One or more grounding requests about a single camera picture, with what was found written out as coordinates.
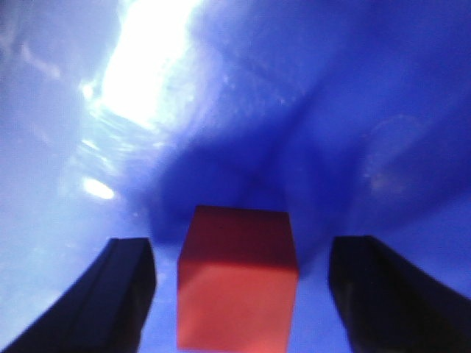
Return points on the blue bin interior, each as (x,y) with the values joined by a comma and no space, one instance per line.
(119,117)

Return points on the red cube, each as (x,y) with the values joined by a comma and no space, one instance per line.
(237,278)

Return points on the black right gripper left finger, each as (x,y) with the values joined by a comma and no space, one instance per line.
(104,310)

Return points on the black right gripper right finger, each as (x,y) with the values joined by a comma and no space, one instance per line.
(387,304)

